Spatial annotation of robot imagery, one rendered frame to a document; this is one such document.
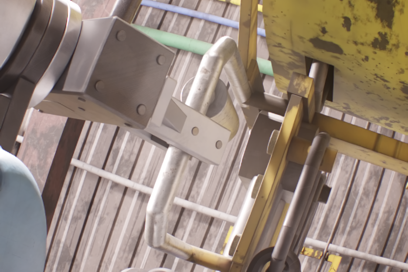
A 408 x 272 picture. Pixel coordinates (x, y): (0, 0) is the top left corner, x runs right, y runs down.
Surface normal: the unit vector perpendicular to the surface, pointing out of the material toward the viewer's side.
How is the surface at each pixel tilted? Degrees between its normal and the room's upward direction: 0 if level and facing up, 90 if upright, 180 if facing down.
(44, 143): 90
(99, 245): 90
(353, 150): 180
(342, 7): 129
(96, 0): 90
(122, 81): 90
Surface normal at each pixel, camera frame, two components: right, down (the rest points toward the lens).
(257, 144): -0.18, -0.18
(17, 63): 0.37, 0.59
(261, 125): -0.02, -0.58
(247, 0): -0.37, 0.69
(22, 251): 0.91, 0.27
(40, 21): 0.72, -0.09
